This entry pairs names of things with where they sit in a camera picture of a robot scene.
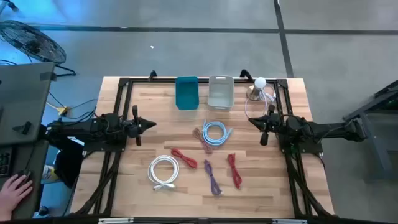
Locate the silver aluminium rail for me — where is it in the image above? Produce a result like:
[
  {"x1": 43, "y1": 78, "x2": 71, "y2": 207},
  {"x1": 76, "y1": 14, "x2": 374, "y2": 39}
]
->
[
  {"x1": 272, "y1": 218, "x2": 308, "y2": 224},
  {"x1": 98, "y1": 217, "x2": 134, "y2": 224}
]

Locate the purple cable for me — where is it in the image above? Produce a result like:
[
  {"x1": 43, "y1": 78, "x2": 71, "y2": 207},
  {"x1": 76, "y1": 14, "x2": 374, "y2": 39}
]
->
[{"x1": 203, "y1": 159, "x2": 223, "y2": 196}]

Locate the light blue cable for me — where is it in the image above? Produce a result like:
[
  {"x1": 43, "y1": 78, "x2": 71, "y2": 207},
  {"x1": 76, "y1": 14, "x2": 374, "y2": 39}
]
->
[{"x1": 201, "y1": 119, "x2": 233, "y2": 147}]

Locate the white bulb lamp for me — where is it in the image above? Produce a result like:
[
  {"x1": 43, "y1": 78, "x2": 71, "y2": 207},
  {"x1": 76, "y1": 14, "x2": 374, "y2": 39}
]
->
[{"x1": 246, "y1": 77, "x2": 268, "y2": 102}]

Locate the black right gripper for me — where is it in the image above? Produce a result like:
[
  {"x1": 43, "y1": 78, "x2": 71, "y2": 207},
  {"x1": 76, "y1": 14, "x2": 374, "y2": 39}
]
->
[{"x1": 248, "y1": 105, "x2": 282, "y2": 146}]

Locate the white braided cable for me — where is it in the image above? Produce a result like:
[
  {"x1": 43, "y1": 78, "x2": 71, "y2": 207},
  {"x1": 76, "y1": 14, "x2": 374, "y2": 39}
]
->
[{"x1": 147, "y1": 154, "x2": 180, "y2": 191}]

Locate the black floor fan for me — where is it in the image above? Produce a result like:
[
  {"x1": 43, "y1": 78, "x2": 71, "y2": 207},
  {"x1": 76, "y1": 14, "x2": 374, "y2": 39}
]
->
[{"x1": 0, "y1": 20, "x2": 77, "y2": 77}]

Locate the black computer mouse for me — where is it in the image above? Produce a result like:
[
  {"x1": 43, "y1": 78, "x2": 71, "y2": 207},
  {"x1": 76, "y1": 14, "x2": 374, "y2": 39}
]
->
[{"x1": 15, "y1": 169, "x2": 33, "y2": 187}]

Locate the teal plastic bin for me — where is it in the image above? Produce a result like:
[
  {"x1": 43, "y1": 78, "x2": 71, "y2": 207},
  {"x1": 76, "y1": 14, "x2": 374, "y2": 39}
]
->
[{"x1": 175, "y1": 76, "x2": 200, "y2": 111}]

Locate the mauve cable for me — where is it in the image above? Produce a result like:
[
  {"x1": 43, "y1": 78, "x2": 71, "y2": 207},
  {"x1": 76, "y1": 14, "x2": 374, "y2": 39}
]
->
[{"x1": 192, "y1": 127, "x2": 214, "y2": 155}]

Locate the grey desk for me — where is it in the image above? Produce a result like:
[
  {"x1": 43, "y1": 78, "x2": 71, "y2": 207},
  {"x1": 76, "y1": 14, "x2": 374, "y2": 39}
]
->
[{"x1": 0, "y1": 61, "x2": 57, "y2": 220}]

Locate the black aluminium table frame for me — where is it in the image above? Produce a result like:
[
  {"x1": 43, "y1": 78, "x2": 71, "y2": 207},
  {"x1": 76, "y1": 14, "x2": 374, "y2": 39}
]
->
[{"x1": 70, "y1": 69, "x2": 336, "y2": 219}]

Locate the white lamp cord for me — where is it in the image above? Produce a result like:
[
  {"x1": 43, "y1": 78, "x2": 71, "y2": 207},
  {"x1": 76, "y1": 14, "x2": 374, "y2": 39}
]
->
[{"x1": 244, "y1": 83, "x2": 277, "y2": 119}]

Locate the red cable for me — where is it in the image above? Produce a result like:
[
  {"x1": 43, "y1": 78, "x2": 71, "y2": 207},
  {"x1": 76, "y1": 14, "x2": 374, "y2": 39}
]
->
[
  {"x1": 226, "y1": 152, "x2": 243, "y2": 190},
  {"x1": 170, "y1": 147, "x2": 198, "y2": 169}
]

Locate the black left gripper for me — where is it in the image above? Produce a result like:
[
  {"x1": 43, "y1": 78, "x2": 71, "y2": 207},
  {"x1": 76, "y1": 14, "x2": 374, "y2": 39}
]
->
[{"x1": 126, "y1": 105, "x2": 157, "y2": 147}]

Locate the white plastic bin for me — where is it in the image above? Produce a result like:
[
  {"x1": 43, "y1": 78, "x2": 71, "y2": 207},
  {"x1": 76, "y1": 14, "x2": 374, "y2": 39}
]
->
[{"x1": 207, "y1": 74, "x2": 234, "y2": 111}]

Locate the black desk bracket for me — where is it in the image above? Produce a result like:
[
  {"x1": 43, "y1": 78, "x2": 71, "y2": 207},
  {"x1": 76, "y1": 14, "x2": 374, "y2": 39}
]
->
[{"x1": 12, "y1": 121, "x2": 32, "y2": 136}]

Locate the person's hand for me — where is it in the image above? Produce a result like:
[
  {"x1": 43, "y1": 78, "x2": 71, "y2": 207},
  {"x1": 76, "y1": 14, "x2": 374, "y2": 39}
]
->
[{"x1": 0, "y1": 174, "x2": 34, "y2": 222}]

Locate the black keyboard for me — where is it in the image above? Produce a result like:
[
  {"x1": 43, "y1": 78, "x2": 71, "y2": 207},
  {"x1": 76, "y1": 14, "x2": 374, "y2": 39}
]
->
[{"x1": 0, "y1": 146, "x2": 13, "y2": 179}]

